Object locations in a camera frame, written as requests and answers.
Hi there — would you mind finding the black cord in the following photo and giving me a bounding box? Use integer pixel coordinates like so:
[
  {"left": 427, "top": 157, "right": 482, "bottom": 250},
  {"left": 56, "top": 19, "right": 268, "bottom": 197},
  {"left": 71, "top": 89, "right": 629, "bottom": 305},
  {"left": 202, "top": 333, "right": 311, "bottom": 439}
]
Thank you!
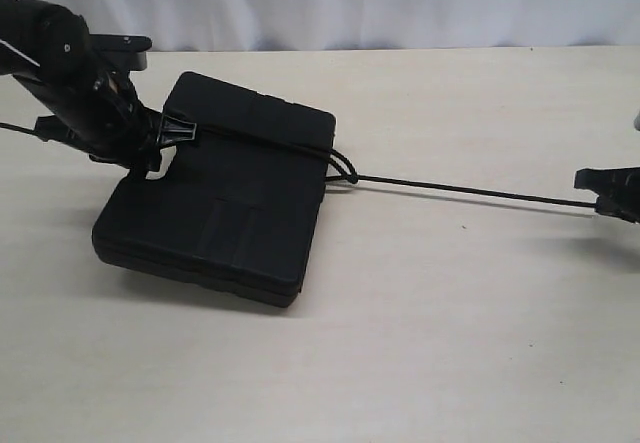
[{"left": 192, "top": 121, "right": 601, "bottom": 210}]

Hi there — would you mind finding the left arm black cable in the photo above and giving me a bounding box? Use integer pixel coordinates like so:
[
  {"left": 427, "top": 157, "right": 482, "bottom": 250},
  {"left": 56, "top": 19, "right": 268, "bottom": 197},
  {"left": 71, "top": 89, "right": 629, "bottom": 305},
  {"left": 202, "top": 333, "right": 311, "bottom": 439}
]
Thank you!
[{"left": 0, "top": 121, "right": 51, "bottom": 142}]

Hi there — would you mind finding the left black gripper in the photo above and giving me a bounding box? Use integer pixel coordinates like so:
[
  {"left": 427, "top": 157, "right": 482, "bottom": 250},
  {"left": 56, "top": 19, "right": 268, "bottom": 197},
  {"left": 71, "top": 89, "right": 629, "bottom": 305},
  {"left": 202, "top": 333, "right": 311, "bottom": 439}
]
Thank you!
[{"left": 64, "top": 67, "right": 198, "bottom": 181}]

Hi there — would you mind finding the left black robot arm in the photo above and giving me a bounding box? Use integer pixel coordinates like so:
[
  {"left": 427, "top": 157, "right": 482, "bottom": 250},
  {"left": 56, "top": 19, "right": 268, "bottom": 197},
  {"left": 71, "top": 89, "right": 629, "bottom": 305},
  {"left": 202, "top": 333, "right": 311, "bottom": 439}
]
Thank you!
[{"left": 1, "top": 0, "right": 197, "bottom": 173}]

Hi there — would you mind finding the black plastic carry case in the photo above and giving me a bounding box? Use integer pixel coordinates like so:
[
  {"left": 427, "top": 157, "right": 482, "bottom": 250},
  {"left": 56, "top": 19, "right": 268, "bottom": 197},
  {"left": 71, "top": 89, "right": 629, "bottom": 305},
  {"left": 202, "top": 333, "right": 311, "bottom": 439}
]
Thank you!
[{"left": 92, "top": 72, "right": 336, "bottom": 308}]

